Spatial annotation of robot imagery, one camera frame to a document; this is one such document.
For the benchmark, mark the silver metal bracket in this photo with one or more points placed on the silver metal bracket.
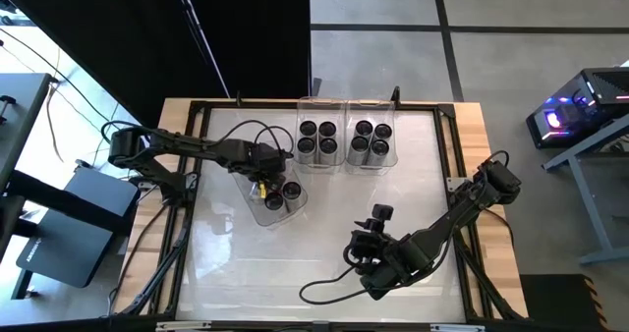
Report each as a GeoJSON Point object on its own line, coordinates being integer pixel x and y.
{"type": "Point", "coordinates": [457, 327]}
{"type": "Point", "coordinates": [184, 325]}

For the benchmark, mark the clear plastic bin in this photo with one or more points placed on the clear plastic bin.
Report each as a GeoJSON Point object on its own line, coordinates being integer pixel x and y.
{"type": "Point", "coordinates": [245, 194]}
{"type": "Point", "coordinates": [319, 103]}
{"type": "Point", "coordinates": [371, 107]}

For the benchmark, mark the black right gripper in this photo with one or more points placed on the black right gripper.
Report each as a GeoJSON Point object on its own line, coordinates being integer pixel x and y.
{"type": "Point", "coordinates": [388, 256]}

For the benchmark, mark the small black clamp post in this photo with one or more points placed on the small black clamp post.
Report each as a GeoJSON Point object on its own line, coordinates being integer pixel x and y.
{"type": "Point", "coordinates": [394, 94]}
{"type": "Point", "coordinates": [238, 97]}

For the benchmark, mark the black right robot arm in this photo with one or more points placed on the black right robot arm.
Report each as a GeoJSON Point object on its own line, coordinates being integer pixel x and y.
{"type": "Point", "coordinates": [457, 209]}

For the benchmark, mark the black backdrop curtain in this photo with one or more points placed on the black backdrop curtain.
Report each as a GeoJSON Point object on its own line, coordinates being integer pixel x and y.
{"type": "Point", "coordinates": [123, 37]}

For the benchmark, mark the black box hazard stripes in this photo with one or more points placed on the black box hazard stripes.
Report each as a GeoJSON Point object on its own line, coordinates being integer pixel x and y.
{"type": "Point", "coordinates": [550, 300]}

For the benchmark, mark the white can red stripe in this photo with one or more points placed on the white can red stripe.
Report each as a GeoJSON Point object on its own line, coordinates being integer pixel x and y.
{"type": "Point", "coordinates": [291, 190]}
{"type": "Point", "coordinates": [273, 201]}

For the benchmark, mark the black desk leg bar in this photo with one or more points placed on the black desk leg bar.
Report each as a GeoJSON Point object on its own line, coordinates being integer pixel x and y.
{"type": "Point", "coordinates": [98, 219]}

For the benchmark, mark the black desk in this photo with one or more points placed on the black desk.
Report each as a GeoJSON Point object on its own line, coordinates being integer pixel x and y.
{"type": "Point", "coordinates": [22, 121]}

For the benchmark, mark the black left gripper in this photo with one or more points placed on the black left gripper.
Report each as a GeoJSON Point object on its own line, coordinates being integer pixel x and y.
{"type": "Point", "coordinates": [265, 160]}

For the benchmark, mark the grey metal desk frame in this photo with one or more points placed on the grey metal desk frame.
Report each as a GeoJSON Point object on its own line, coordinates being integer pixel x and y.
{"type": "Point", "coordinates": [594, 209]}

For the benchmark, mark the silver metal pole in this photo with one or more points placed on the silver metal pole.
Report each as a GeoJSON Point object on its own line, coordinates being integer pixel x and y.
{"type": "Point", "coordinates": [196, 32]}

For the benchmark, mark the black flat base plate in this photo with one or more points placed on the black flat base plate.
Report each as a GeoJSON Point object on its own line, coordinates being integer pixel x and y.
{"type": "Point", "coordinates": [64, 253]}

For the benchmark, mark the black RGB computer tower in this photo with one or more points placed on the black RGB computer tower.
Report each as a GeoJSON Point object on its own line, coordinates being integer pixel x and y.
{"type": "Point", "coordinates": [604, 86]}

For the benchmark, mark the small grey clamp post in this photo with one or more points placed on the small grey clamp post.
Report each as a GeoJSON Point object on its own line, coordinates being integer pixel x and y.
{"type": "Point", "coordinates": [316, 85]}

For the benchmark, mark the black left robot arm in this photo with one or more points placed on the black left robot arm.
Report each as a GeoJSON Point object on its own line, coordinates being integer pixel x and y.
{"type": "Point", "coordinates": [162, 148]}

